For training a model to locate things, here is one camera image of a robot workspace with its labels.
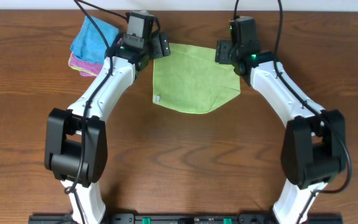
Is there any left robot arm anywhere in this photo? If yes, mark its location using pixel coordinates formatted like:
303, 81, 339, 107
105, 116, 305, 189
44, 32, 170, 223

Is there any purple folded cloth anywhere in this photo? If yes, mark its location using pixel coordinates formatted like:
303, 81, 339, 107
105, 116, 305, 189
80, 71, 95, 77
68, 53, 103, 77

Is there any purple folded cloth upper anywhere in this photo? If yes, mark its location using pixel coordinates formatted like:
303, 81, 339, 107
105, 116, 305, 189
68, 53, 103, 77

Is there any purple folded cloth bottom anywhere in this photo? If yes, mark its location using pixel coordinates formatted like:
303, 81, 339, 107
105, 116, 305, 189
80, 71, 95, 77

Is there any blue folded cloth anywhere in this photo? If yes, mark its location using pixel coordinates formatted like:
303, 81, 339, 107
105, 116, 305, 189
70, 16, 119, 64

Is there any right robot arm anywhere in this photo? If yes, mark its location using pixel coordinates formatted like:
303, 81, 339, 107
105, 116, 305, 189
215, 39, 352, 223

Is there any light green folded cloth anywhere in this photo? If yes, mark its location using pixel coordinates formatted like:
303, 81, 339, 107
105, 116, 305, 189
69, 64, 96, 74

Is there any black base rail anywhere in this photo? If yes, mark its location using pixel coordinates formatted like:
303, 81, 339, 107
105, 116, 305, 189
28, 213, 344, 224

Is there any green microfiber cloth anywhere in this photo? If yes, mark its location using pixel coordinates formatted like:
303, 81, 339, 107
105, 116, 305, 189
152, 43, 241, 114

